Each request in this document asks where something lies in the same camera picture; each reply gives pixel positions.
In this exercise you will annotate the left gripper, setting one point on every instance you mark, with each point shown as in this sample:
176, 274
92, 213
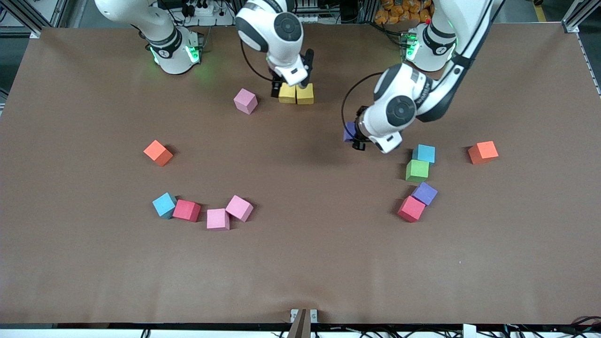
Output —
358, 134

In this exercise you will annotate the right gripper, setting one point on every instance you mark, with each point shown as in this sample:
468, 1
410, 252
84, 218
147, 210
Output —
277, 86

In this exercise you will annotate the yellow foam cube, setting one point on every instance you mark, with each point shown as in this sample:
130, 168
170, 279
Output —
305, 94
287, 94

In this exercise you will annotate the purple foam cube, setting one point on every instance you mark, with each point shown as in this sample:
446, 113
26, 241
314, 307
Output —
350, 132
425, 193

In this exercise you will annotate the red foam cube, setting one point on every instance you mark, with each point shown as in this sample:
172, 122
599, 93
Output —
411, 209
186, 210

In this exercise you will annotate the light blue foam cube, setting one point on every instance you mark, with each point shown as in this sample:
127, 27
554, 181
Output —
164, 205
424, 153

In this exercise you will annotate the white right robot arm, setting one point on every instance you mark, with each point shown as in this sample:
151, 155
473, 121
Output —
284, 54

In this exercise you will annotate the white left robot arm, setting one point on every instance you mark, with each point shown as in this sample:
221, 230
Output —
375, 122

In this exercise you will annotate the light pink foam cube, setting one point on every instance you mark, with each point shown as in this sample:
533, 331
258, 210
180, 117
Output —
239, 208
245, 101

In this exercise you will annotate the green foam cube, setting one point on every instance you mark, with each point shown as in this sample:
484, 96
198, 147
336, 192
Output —
417, 170

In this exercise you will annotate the white power strip with plugs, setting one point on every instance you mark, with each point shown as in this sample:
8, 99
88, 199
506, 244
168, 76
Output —
213, 21

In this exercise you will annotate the bag of oranges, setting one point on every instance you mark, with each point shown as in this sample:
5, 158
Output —
394, 11

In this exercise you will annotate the orange foam cube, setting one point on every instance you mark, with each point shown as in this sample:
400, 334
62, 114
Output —
482, 152
157, 152

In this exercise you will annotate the brown table cover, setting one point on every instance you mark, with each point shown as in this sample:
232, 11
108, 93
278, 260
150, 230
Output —
300, 263

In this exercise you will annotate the metal bracket with post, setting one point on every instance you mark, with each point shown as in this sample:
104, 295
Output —
303, 324

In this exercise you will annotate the aluminium table edge rail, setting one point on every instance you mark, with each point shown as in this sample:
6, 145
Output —
592, 70

